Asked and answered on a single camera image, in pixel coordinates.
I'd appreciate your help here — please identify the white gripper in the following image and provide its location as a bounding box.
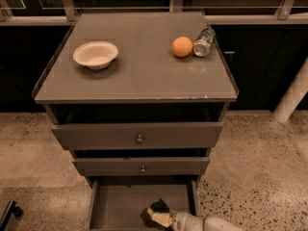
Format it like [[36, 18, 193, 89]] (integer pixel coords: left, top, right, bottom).
[[151, 212, 204, 231]]

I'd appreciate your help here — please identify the green and yellow sponge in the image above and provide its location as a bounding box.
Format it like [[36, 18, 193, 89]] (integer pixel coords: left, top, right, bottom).
[[147, 198, 170, 217]]

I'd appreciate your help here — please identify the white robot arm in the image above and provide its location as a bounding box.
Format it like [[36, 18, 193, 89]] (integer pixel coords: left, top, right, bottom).
[[147, 209, 243, 231]]

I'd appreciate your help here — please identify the grey open bottom drawer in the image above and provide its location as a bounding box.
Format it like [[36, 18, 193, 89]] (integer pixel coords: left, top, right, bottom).
[[86, 175, 199, 231]]

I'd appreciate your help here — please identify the grey middle drawer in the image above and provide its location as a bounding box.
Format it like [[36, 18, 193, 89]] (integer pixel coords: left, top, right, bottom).
[[73, 157, 209, 176]]

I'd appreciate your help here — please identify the grey drawer cabinet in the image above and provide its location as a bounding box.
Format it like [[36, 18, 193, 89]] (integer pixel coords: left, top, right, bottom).
[[31, 11, 240, 231]]

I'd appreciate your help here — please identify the grey top drawer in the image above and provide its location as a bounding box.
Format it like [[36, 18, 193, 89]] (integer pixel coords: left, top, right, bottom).
[[52, 122, 222, 150]]

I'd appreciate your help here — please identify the black caster wheel base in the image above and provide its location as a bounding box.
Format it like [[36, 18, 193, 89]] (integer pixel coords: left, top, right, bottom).
[[0, 200, 23, 231]]

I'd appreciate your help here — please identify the orange fruit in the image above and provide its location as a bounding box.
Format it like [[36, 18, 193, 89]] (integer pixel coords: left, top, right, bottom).
[[171, 37, 193, 58]]

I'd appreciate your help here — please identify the green soda can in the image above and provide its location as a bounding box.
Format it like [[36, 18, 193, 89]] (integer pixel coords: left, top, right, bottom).
[[192, 28, 216, 57]]

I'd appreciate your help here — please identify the white paper bowl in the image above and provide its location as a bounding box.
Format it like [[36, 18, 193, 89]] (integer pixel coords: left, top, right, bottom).
[[73, 41, 118, 70]]

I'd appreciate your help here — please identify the metal railing frame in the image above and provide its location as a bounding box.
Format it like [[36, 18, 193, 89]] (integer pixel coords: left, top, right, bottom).
[[0, 0, 308, 25]]

